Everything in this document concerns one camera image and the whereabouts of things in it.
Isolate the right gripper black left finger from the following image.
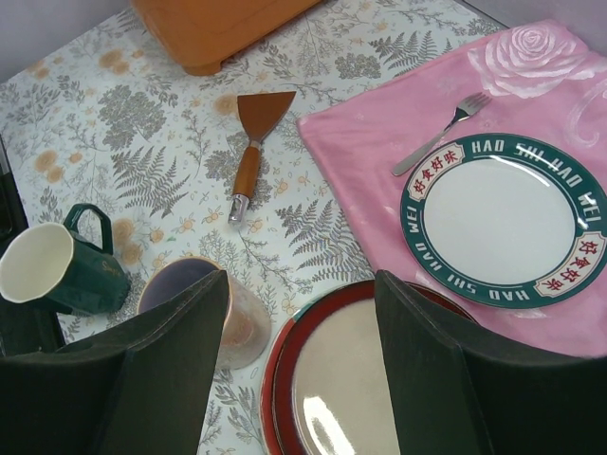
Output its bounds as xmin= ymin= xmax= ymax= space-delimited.
xmin=1 ymin=271 xmax=229 ymax=454

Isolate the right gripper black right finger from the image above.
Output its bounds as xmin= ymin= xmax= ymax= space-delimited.
xmin=375 ymin=270 xmax=606 ymax=454

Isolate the orange plastic dish bin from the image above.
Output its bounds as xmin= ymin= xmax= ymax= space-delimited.
xmin=132 ymin=0 xmax=317 ymax=76

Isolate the lower red rim plate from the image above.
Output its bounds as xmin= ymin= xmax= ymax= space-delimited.
xmin=259 ymin=318 xmax=295 ymax=455

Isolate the red rim cream plate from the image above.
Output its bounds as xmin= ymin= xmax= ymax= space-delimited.
xmin=269 ymin=279 xmax=480 ymax=455

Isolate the round plate dark green rim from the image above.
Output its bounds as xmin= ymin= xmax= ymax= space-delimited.
xmin=400 ymin=133 xmax=606 ymax=309

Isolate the floral table mat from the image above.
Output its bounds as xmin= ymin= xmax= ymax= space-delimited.
xmin=0 ymin=0 xmax=508 ymax=455

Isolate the small silver spoon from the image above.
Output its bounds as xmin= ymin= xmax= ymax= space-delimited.
xmin=392 ymin=92 xmax=491 ymax=176

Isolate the pink cloth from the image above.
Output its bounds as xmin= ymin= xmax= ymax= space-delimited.
xmin=298 ymin=21 xmax=606 ymax=356

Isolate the iridescent mug pink handle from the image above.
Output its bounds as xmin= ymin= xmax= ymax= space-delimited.
xmin=138 ymin=256 xmax=271 ymax=370

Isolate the cream cup teal handle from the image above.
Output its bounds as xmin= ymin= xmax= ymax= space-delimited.
xmin=1 ymin=203 xmax=130 ymax=315

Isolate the metal scraper wooden handle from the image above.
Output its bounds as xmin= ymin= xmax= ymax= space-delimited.
xmin=229 ymin=91 xmax=296 ymax=226

